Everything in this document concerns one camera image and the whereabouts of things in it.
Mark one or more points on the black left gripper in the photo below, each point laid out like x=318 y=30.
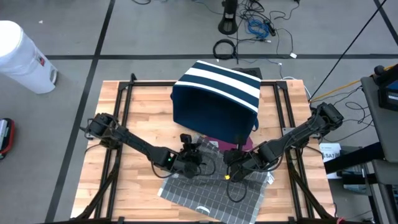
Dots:
x=188 y=165

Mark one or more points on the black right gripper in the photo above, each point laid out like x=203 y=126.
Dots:
x=245 y=163

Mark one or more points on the purple cloth towel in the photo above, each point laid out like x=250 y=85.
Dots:
x=225 y=145

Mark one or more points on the grey checked towel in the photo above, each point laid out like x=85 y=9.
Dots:
x=211 y=193

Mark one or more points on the navy white-striped fabric basket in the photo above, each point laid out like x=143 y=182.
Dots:
x=214 y=112

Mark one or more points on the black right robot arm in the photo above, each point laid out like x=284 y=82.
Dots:
x=304 y=130

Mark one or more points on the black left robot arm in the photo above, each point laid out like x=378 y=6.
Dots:
x=133 y=143

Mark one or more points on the white paper label tag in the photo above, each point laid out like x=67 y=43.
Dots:
x=214 y=143
x=270 y=178

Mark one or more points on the grey metal mounting plate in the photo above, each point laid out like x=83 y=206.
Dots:
x=287 y=130

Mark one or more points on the black square floor plate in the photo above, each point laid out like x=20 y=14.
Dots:
x=250 y=72

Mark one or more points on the white printed paper box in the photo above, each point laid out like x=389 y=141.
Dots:
x=331 y=155

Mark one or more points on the small red object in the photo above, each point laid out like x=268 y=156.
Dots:
x=340 y=221

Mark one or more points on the black stand base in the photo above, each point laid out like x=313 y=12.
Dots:
x=228 y=25

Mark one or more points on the white power adapter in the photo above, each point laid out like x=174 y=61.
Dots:
x=293 y=55

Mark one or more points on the black power strip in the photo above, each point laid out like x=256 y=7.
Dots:
x=270 y=28

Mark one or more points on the grey equipment cart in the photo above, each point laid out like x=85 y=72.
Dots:
x=382 y=130

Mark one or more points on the thin black pole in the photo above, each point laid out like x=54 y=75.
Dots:
x=348 y=49

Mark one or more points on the black electronic device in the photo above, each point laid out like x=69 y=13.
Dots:
x=387 y=93

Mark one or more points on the red and black device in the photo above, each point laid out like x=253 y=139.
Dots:
x=7 y=140

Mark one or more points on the white trash bin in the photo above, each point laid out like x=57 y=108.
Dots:
x=21 y=59

